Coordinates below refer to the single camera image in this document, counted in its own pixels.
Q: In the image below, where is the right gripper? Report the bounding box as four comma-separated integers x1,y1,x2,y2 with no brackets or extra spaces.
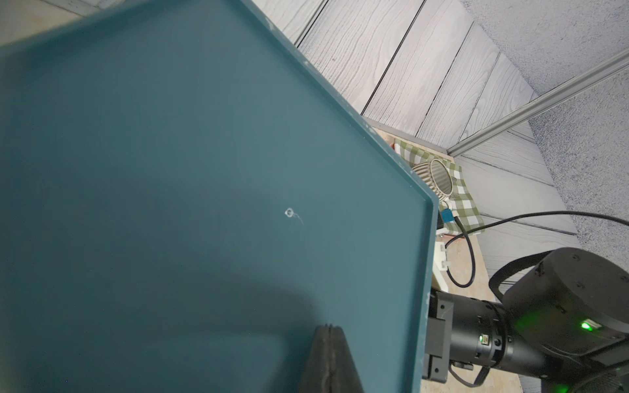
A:
423,289,506,383

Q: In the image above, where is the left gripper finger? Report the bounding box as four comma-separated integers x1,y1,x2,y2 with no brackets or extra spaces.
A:
297,325,364,393

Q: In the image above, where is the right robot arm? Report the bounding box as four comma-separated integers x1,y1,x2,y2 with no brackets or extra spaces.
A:
423,247,628,392

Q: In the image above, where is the teal and yellow drawer cabinet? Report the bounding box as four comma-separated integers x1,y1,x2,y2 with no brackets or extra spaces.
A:
1,1,437,392

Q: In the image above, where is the green checkered cloth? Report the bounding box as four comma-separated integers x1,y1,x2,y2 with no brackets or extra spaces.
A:
391,139,484,230

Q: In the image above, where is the striped ceramic cup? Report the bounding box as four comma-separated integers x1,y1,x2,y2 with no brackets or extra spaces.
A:
411,159,454,201

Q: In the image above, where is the right aluminium frame post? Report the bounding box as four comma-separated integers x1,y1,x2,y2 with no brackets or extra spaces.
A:
447,49,628,157

